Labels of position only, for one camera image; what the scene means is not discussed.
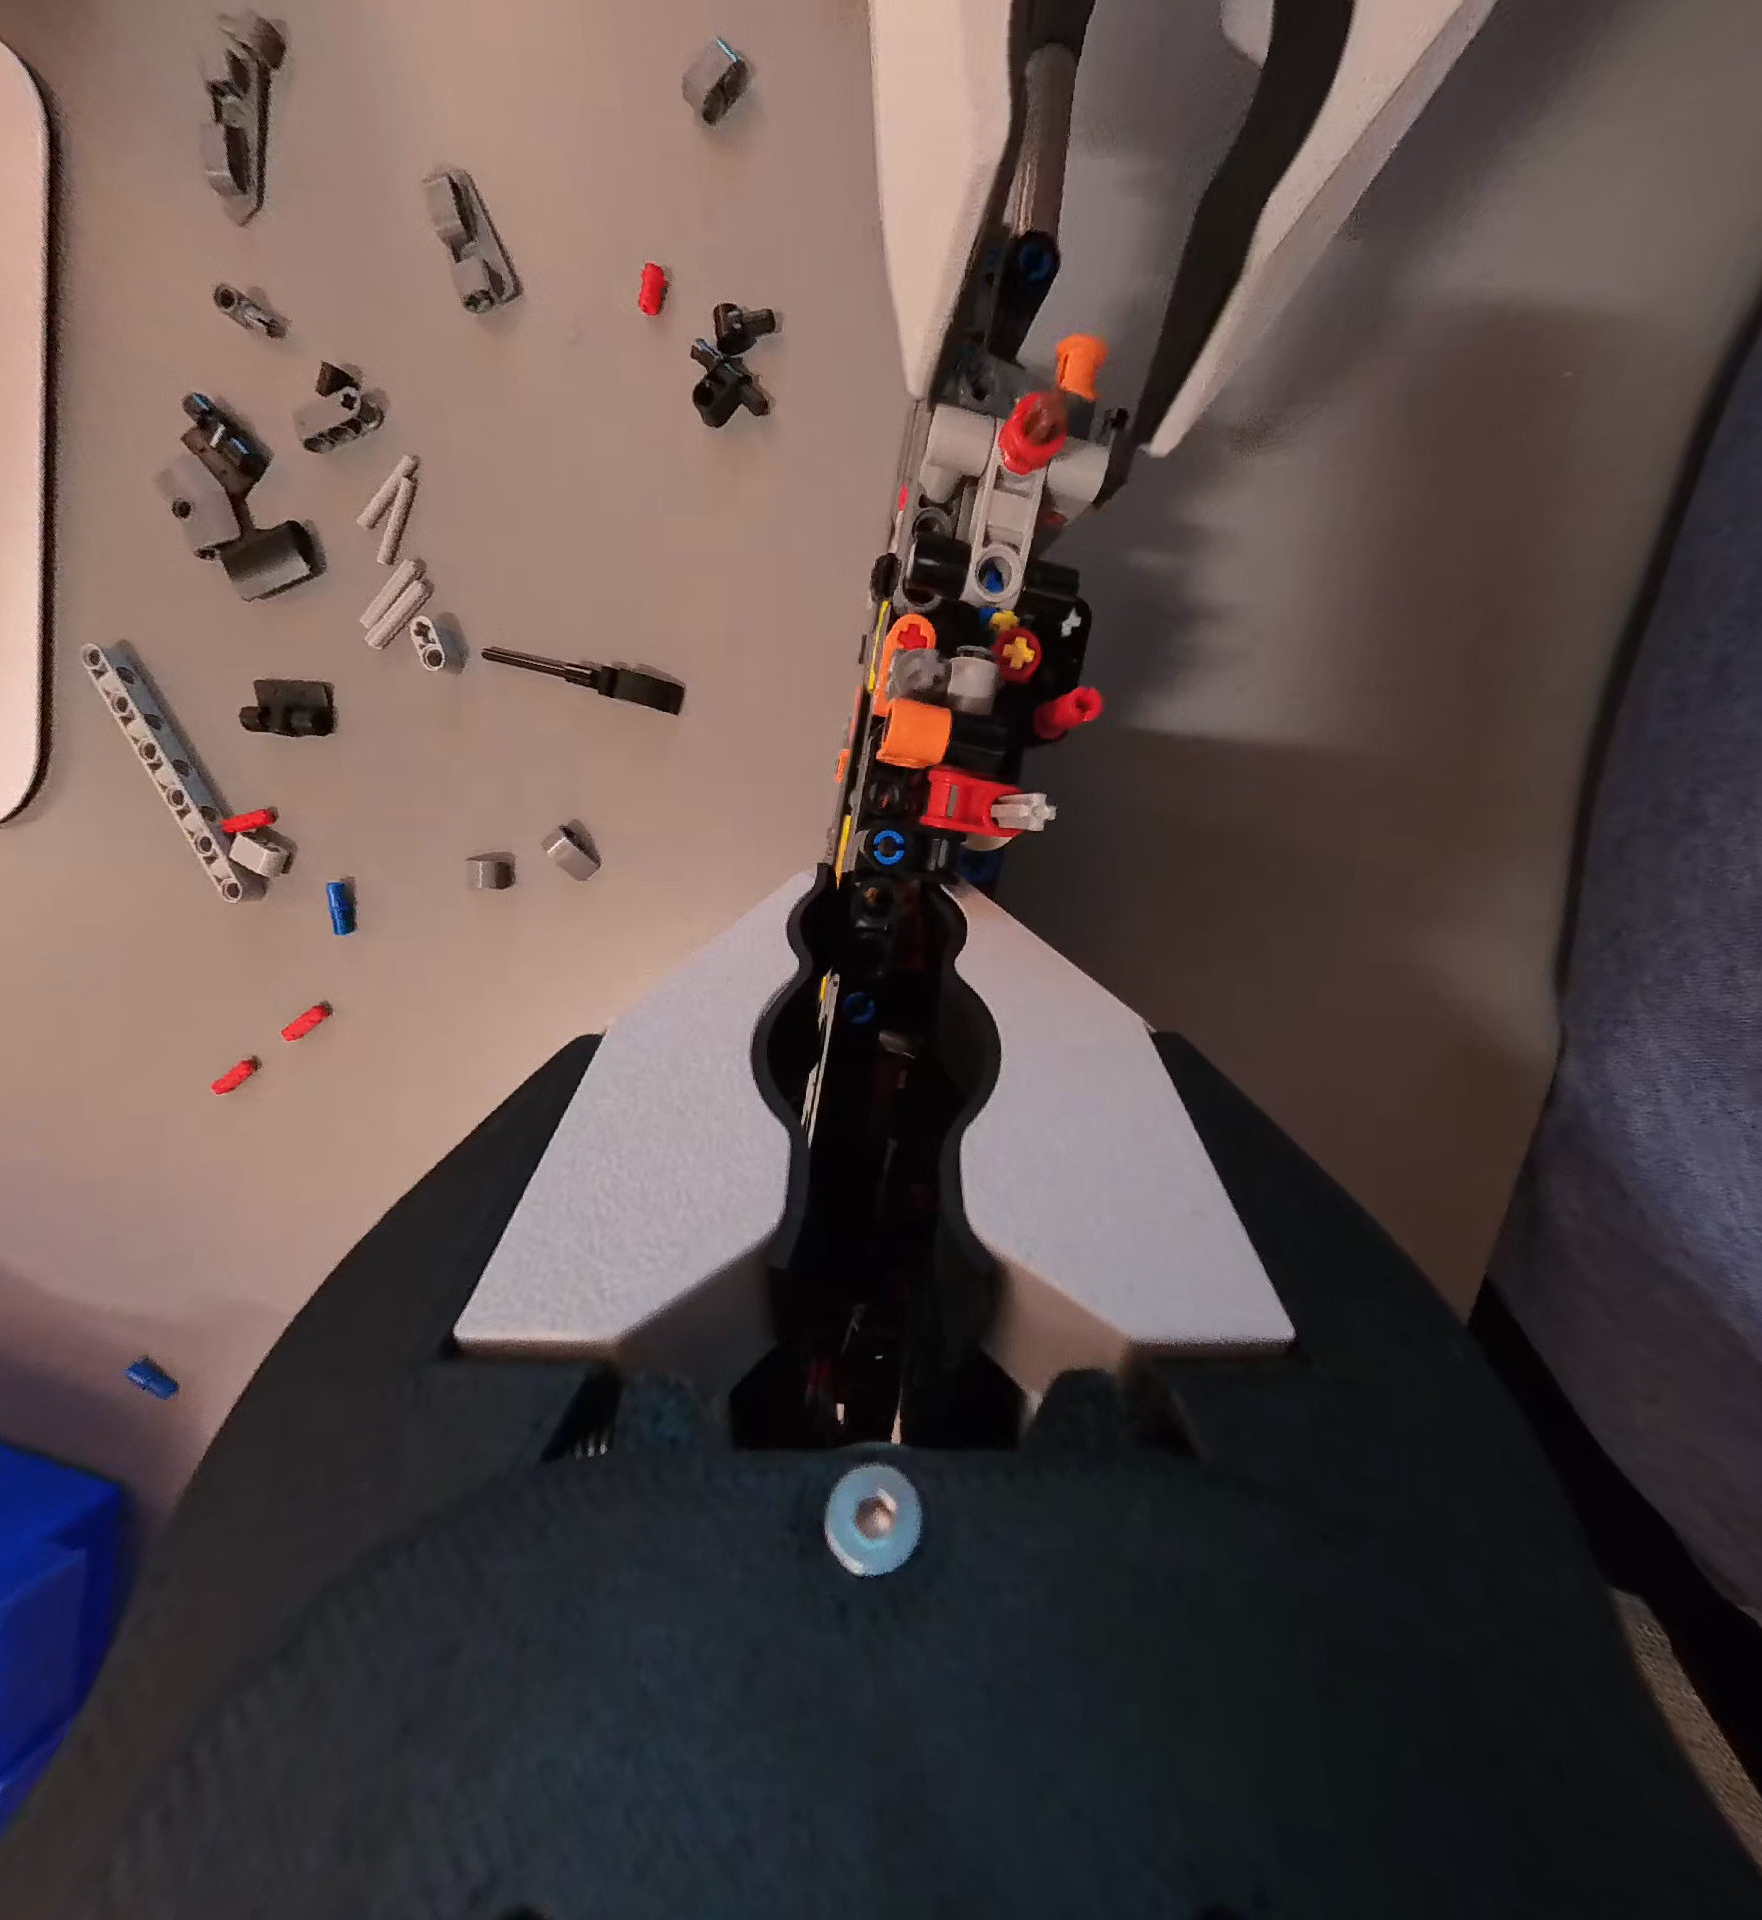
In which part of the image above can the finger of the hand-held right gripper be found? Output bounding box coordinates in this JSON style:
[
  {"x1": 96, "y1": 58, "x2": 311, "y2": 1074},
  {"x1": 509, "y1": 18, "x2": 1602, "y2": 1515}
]
[
  {"x1": 869, "y1": 0, "x2": 1040, "y2": 407},
  {"x1": 1139, "y1": 0, "x2": 1502, "y2": 457}
]

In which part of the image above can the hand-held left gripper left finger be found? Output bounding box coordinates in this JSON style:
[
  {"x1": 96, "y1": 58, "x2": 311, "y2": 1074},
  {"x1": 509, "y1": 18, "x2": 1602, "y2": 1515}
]
[{"x1": 454, "y1": 867, "x2": 830, "y2": 1404}]

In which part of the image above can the black lego shaft piece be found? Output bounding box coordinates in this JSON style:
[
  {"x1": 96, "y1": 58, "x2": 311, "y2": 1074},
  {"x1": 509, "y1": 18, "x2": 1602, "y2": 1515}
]
[{"x1": 480, "y1": 646, "x2": 688, "y2": 718}]

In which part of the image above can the long grey lego beam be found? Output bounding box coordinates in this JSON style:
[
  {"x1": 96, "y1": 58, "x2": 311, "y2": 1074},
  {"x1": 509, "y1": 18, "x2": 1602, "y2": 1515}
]
[{"x1": 79, "y1": 642, "x2": 298, "y2": 905}]

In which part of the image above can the person's blue sweater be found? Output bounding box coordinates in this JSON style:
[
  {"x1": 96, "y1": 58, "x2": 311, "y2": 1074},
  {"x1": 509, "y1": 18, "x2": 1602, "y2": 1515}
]
[{"x1": 1487, "y1": 227, "x2": 1762, "y2": 1652}]

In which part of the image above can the grey lego panel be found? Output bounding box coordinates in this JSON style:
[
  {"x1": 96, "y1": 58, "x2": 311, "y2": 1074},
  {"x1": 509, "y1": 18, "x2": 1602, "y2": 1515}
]
[{"x1": 419, "y1": 168, "x2": 523, "y2": 314}]

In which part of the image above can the dark grey lego panel assembly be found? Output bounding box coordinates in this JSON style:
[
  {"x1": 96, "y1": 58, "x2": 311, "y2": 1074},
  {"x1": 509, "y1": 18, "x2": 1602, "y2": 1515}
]
[{"x1": 198, "y1": 12, "x2": 290, "y2": 229}]

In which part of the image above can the black lego cross connector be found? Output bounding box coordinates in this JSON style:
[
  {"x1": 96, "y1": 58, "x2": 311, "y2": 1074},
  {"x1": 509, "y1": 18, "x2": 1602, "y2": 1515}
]
[{"x1": 689, "y1": 337, "x2": 775, "y2": 432}]

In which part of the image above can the blue plastic bin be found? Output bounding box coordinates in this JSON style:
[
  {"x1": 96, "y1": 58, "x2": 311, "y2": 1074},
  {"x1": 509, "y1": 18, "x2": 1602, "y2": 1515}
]
[{"x1": 0, "y1": 1410, "x2": 125, "y2": 1920}]

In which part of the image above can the black curved lego panel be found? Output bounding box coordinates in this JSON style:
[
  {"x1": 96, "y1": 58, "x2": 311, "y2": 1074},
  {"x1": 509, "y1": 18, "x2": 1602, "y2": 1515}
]
[{"x1": 221, "y1": 521, "x2": 329, "y2": 602}]

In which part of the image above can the dark grey holed lego piece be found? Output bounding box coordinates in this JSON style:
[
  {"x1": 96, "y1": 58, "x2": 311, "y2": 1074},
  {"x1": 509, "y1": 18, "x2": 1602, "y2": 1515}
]
[{"x1": 296, "y1": 360, "x2": 385, "y2": 457}]

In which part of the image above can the grey black lego panel assembly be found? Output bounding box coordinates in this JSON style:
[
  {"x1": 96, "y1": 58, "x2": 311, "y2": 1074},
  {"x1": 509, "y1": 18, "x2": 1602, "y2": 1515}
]
[{"x1": 155, "y1": 393, "x2": 278, "y2": 561}]

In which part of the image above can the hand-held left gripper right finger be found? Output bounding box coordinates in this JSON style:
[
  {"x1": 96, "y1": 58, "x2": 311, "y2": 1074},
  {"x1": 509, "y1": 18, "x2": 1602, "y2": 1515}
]
[{"x1": 948, "y1": 886, "x2": 1295, "y2": 1401}]

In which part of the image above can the partly built lego car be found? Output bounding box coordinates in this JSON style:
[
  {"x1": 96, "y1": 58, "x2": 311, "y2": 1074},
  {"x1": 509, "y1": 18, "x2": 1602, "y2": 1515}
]
[{"x1": 731, "y1": 227, "x2": 1130, "y2": 1448}]

